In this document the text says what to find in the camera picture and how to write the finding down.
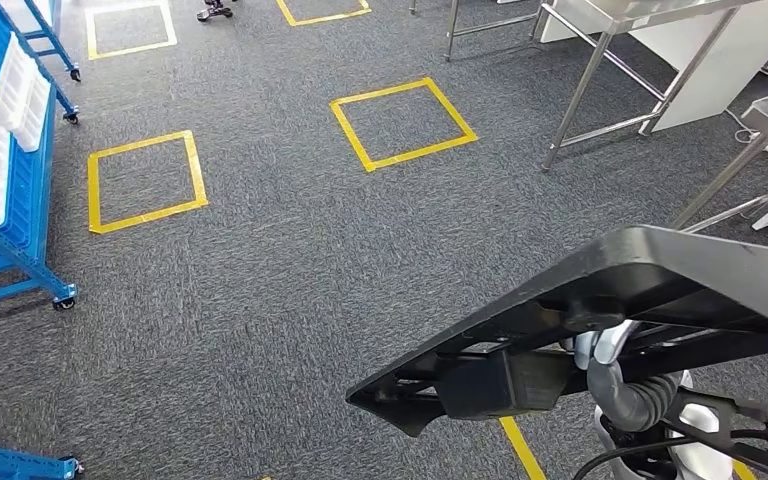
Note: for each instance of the black plastic panel part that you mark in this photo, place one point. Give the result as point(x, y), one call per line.
point(689, 265)

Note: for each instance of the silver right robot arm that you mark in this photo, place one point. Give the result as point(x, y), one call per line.
point(629, 404)

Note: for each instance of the blue wheeled shelf cart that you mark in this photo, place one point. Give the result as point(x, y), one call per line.
point(74, 73)
point(20, 258)

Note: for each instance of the blue metal shelf rack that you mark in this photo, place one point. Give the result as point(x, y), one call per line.
point(13, 460)

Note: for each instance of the yellow floor tape square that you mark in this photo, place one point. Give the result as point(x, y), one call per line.
point(93, 192)
point(331, 18)
point(424, 153)
point(132, 50)

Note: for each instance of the yellow floor tape line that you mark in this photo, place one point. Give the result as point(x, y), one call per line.
point(524, 450)

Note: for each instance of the black floor device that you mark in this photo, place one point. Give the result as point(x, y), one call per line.
point(215, 12)

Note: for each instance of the white panel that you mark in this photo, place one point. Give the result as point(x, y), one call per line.
point(722, 79)

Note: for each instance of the steel table frame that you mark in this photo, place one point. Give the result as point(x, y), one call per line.
point(451, 33)

